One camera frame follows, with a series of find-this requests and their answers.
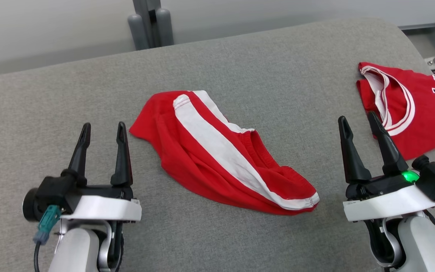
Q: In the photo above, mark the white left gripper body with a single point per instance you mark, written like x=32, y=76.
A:
x=104, y=207

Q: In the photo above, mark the grey partition post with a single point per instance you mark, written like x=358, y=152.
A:
x=151, y=22

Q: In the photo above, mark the red shorts with white stripe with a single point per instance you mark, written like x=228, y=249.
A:
x=187, y=158

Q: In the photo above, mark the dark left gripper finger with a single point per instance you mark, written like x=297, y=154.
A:
x=79, y=162
x=122, y=162

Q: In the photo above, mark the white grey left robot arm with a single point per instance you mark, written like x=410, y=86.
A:
x=77, y=249

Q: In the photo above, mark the red white jersey shirt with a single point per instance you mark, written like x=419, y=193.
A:
x=429, y=121

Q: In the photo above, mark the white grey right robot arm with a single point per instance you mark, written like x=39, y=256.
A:
x=417, y=241

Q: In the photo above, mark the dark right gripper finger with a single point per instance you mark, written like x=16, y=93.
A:
x=353, y=162
x=389, y=155

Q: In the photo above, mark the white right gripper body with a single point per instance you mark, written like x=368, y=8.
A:
x=387, y=204

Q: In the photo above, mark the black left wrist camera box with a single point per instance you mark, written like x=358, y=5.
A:
x=51, y=192

